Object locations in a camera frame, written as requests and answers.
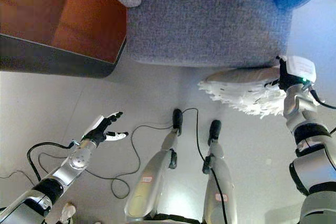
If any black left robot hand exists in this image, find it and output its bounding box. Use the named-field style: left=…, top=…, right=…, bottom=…
left=81, top=111, right=129, bottom=148

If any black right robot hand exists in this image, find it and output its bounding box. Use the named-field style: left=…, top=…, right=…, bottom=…
left=264, top=55, right=317, bottom=90

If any white fluffy mop head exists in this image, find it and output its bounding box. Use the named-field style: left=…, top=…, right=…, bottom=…
left=197, top=67, right=287, bottom=120

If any grey fabric sofa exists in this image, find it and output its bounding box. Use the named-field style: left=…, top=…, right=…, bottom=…
left=126, top=0, right=293, bottom=68

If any silver left robot leg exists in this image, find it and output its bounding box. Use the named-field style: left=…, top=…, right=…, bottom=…
left=124, top=108, right=184, bottom=222

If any silver robot leg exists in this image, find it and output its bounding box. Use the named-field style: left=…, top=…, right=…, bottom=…
left=124, top=108, right=184, bottom=222
left=202, top=120, right=238, bottom=224

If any white shoe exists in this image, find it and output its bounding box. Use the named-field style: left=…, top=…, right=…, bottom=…
left=59, top=202, right=77, bottom=224

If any orange wooden side table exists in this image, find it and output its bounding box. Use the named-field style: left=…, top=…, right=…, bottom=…
left=0, top=0, right=128, bottom=79

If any silver right robot leg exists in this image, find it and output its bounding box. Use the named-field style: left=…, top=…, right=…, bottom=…
left=202, top=120, right=238, bottom=224

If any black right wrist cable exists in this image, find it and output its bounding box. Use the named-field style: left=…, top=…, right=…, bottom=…
left=301, top=83, right=336, bottom=110

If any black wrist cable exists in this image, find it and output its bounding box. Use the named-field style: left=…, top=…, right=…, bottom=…
left=27, top=142, right=76, bottom=183
left=301, top=83, right=336, bottom=110

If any black floor cable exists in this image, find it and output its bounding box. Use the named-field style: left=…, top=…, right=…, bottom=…
left=0, top=108, right=228, bottom=224

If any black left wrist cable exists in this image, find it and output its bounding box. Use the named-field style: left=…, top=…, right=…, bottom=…
left=27, top=142, right=76, bottom=183

